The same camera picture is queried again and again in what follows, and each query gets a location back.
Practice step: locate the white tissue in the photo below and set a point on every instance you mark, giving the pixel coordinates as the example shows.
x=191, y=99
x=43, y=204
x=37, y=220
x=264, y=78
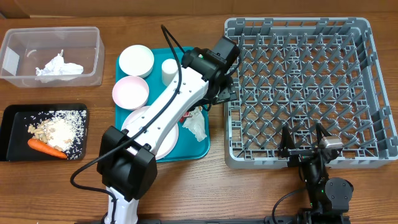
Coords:
x=57, y=69

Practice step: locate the grey dishwasher rack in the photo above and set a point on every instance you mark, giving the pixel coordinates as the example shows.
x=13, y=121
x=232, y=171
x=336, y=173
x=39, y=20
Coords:
x=298, y=72

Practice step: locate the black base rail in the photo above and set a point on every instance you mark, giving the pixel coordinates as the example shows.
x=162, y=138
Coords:
x=265, y=220

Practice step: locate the black waste tray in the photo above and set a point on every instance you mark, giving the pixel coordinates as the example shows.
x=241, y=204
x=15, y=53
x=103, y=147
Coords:
x=17, y=118

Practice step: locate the red snack wrapper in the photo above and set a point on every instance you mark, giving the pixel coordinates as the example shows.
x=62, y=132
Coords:
x=185, y=116

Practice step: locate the food scraps pile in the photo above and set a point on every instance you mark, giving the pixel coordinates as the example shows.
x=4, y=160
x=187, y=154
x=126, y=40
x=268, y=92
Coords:
x=64, y=130

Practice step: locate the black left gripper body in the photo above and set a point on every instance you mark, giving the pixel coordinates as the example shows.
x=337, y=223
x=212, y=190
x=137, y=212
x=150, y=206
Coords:
x=224, y=91

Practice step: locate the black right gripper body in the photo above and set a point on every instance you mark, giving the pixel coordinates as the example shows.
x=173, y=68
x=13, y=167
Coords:
x=299, y=159

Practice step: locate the orange carrot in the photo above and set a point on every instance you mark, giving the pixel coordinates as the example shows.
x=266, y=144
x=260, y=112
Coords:
x=43, y=147

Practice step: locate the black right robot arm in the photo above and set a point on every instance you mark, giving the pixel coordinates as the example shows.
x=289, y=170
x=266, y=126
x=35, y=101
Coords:
x=329, y=197

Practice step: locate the white bowl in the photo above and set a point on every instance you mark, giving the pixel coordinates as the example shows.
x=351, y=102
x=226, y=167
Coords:
x=137, y=61

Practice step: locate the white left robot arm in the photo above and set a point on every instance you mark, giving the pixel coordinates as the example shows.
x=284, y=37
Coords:
x=127, y=161

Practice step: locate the clear plastic bin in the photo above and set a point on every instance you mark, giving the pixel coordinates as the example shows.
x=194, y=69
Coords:
x=24, y=49

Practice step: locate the pink bowl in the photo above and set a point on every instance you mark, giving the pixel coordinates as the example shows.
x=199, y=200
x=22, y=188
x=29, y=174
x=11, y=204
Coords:
x=130, y=93

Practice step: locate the pink plate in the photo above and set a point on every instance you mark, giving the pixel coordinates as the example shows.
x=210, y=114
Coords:
x=168, y=143

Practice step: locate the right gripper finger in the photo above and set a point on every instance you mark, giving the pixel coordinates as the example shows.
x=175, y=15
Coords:
x=321, y=132
x=286, y=140

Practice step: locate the teal serving tray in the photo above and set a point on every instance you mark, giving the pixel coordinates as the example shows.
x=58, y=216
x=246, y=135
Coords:
x=186, y=147

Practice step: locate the white upside-down cup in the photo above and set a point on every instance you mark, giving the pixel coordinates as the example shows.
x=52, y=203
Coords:
x=169, y=71

